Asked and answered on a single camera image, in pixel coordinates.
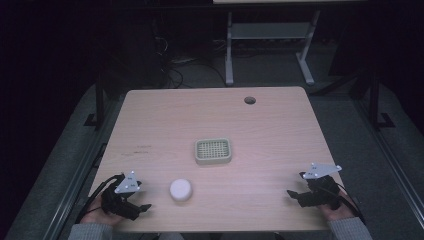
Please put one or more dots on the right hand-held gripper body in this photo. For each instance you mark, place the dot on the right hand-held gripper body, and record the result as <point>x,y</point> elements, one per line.
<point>320,191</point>

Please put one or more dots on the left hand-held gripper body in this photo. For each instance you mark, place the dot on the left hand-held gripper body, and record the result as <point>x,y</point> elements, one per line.
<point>116,201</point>

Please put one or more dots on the person's left hand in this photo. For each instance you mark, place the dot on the person's left hand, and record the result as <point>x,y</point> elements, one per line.
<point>100,218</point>

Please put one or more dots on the person's right hand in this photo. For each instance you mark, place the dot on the person's right hand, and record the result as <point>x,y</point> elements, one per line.
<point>336,211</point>

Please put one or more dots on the white round soap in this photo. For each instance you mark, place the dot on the white round soap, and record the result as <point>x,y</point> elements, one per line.
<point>181,190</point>

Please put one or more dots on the green soap dish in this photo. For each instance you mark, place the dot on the green soap dish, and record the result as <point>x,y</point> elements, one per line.
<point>213,151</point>

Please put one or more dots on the black metal stand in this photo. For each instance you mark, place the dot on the black metal stand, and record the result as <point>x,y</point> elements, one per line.
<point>99,100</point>
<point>375,100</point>

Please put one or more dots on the white metal table frame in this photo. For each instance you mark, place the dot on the white metal table frame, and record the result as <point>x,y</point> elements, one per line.
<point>270,30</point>

